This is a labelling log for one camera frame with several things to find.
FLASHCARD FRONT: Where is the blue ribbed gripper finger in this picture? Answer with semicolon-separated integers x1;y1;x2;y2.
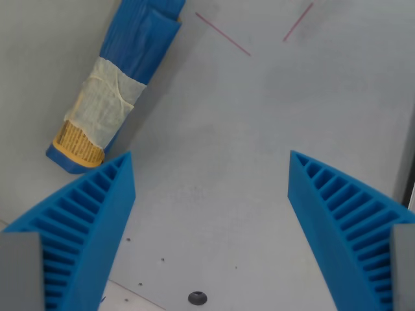
1;151;136;311
287;150;415;311

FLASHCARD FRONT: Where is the folded blue bag with tape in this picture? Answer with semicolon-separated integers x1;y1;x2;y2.
45;0;186;176

